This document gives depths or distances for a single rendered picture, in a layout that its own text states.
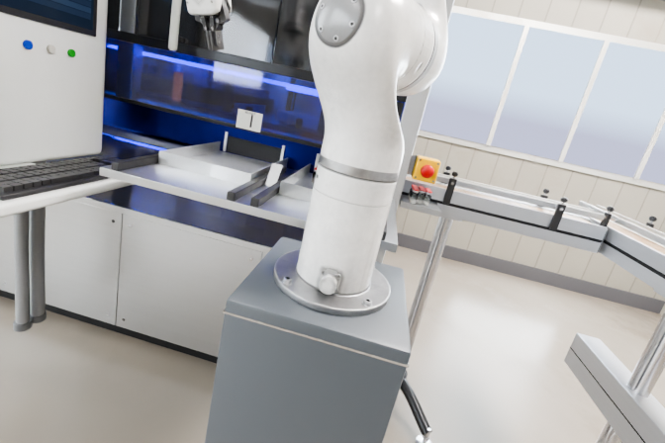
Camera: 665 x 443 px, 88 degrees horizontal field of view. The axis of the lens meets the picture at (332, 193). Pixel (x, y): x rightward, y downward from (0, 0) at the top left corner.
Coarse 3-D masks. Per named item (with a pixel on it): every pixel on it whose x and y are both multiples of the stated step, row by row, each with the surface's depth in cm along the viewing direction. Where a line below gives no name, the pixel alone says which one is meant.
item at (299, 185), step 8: (304, 168) 112; (296, 176) 103; (304, 176) 114; (312, 176) 117; (280, 184) 89; (288, 184) 88; (296, 184) 102; (304, 184) 104; (312, 184) 106; (280, 192) 89; (288, 192) 89; (296, 192) 88; (304, 192) 88; (312, 192) 88; (304, 200) 89
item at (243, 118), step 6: (240, 114) 113; (246, 114) 113; (252, 114) 112; (258, 114) 112; (240, 120) 113; (246, 120) 113; (252, 120) 113; (258, 120) 112; (240, 126) 114; (246, 126) 113; (252, 126) 113; (258, 126) 113; (258, 132) 113
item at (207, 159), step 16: (208, 144) 116; (160, 160) 93; (176, 160) 92; (192, 160) 91; (208, 160) 107; (224, 160) 112; (240, 160) 117; (256, 160) 123; (224, 176) 91; (240, 176) 90; (256, 176) 94
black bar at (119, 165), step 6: (144, 156) 89; (150, 156) 90; (156, 156) 92; (114, 162) 79; (120, 162) 80; (126, 162) 81; (132, 162) 83; (138, 162) 85; (144, 162) 88; (150, 162) 90; (156, 162) 93; (114, 168) 79; (120, 168) 80; (126, 168) 82
